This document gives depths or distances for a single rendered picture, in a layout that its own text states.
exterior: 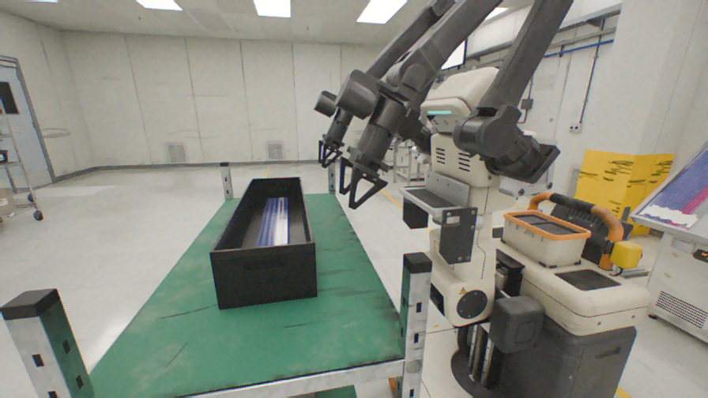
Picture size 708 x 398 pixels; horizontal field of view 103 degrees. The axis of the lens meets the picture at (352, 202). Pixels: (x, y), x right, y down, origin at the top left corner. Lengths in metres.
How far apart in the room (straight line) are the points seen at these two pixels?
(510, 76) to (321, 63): 7.43
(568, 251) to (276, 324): 0.91
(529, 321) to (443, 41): 0.77
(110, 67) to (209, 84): 2.05
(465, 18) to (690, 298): 2.27
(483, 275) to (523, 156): 0.40
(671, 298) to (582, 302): 1.68
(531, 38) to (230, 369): 0.74
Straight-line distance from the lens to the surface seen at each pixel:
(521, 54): 0.67
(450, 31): 0.59
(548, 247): 1.08
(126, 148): 8.83
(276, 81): 7.89
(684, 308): 2.63
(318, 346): 0.47
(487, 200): 0.88
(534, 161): 0.69
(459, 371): 1.42
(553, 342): 1.10
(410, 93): 0.53
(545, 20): 0.71
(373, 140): 0.52
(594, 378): 1.22
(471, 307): 0.98
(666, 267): 2.61
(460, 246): 0.82
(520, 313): 0.96
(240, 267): 0.52
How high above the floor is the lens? 1.28
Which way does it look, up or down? 17 degrees down
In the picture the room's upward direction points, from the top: straight up
